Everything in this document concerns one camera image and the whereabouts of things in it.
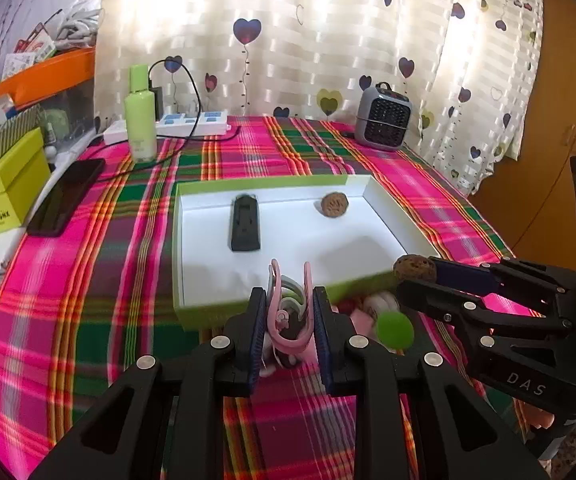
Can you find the lime green shoe box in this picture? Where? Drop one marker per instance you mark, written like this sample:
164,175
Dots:
24,172

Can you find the grey mini fan heater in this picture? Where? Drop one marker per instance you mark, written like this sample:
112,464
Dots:
382,118

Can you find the heart patterned curtain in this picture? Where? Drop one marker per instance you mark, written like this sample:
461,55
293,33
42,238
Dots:
467,66

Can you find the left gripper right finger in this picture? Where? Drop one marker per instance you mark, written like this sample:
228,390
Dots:
413,415

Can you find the wooden wardrobe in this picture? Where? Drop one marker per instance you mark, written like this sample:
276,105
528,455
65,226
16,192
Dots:
529,201

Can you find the pink hair claw clip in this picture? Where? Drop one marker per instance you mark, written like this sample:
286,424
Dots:
365,317

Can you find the white bedside shelf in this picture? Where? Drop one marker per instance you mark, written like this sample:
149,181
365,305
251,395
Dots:
9,240

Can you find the white blue power strip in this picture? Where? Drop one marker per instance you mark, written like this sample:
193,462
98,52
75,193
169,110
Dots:
176,126

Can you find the green lid white jar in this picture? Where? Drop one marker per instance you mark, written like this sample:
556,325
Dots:
394,330

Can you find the orange storage bin lid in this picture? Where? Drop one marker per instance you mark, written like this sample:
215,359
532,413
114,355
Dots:
48,78

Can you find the chevron patterned box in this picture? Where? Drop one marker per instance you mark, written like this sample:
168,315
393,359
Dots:
15,128

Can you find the brown walnut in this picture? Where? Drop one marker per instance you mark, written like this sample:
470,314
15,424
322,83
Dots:
415,267
334,205

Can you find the pink grey hair clip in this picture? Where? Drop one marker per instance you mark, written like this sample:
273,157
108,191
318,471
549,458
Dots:
290,311

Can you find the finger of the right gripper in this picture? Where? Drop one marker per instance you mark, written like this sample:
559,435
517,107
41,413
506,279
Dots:
498,277
495,332

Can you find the plaid pink green bedspread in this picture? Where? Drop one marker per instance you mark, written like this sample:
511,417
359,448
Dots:
76,310

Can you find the black charger plug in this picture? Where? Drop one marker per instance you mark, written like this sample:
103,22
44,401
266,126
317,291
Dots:
158,102

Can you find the black rectangular device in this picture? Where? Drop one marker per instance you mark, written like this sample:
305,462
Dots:
245,226

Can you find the person's right hand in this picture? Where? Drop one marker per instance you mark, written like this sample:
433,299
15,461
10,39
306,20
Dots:
565,458

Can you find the black smartphone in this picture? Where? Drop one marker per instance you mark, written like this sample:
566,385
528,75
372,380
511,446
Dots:
57,209

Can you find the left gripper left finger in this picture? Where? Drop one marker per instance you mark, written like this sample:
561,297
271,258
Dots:
165,418

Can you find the green white open box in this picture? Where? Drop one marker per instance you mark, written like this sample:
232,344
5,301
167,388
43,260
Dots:
350,255

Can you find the green lotion bottle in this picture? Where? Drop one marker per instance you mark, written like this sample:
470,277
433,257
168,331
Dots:
139,106

